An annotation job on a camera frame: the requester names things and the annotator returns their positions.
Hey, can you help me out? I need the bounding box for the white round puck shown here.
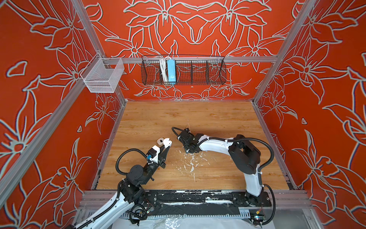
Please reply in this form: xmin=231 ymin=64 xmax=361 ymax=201
xmin=163 ymin=138 xmax=172 ymax=148

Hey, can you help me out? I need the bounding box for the white earbud charging case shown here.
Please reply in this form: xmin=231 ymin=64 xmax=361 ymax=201
xmin=157 ymin=137 xmax=164 ymax=145

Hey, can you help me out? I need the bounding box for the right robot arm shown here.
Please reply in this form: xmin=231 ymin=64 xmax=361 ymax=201
xmin=172 ymin=127 xmax=275 ymax=198

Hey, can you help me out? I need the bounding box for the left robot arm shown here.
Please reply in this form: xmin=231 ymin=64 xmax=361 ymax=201
xmin=66 ymin=138 xmax=172 ymax=229

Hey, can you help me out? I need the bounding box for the blue white box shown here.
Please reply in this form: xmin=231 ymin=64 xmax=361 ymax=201
xmin=166 ymin=59 xmax=176 ymax=85

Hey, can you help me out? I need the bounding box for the clear plastic bin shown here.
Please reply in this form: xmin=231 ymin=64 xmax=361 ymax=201
xmin=81 ymin=53 xmax=125 ymax=93

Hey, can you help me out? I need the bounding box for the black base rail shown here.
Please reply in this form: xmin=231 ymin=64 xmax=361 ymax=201
xmin=136 ymin=190 xmax=273 ymax=218

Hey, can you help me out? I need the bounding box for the black wire basket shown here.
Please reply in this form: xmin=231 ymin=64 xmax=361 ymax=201
xmin=141 ymin=55 xmax=227 ymax=86

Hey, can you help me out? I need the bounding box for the white coiled cable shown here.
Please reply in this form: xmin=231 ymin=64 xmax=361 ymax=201
xmin=159 ymin=57 xmax=169 ymax=83

